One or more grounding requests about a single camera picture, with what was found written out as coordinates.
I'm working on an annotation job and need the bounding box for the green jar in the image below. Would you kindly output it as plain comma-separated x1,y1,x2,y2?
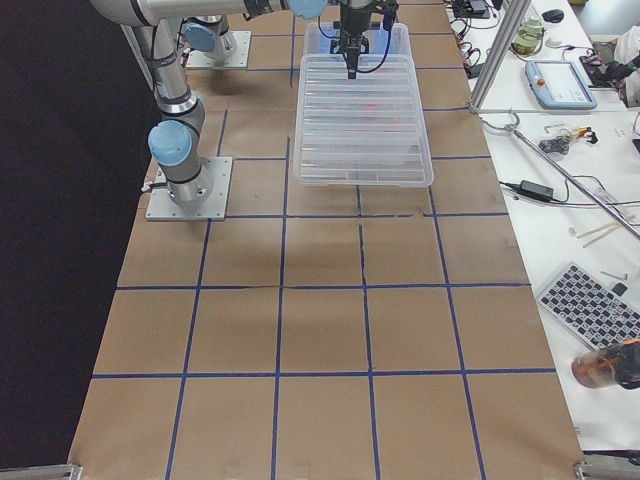
511,16,545,56

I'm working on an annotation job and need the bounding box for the teach pendant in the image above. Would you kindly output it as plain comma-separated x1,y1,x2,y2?
524,60,598,110

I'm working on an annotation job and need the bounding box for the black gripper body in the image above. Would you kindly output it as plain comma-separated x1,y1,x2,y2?
330,0,399,55

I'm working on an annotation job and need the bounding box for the checkered calibration board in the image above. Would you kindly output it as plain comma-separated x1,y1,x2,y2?
537,263,639,349

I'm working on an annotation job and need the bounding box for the clear plastic storage box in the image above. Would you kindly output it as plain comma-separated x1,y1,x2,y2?
301,22,415,73

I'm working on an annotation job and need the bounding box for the aluminium frame post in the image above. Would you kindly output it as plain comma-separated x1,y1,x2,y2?
469,0,531,113

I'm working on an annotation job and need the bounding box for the metal rod stand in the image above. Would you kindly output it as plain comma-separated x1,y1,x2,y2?
481,111,639,239

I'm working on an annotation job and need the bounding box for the clear plastic box lid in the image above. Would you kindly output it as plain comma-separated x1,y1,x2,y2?
292,61,434,188

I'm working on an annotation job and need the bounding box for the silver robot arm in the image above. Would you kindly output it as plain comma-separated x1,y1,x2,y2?
182,15,237,62
92,1,331,210

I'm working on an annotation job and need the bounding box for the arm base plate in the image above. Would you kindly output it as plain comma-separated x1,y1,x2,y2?
186,29,251,70
145,157,233,221

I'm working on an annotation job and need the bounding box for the black power adapter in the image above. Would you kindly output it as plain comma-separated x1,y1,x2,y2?
519,180,554,203

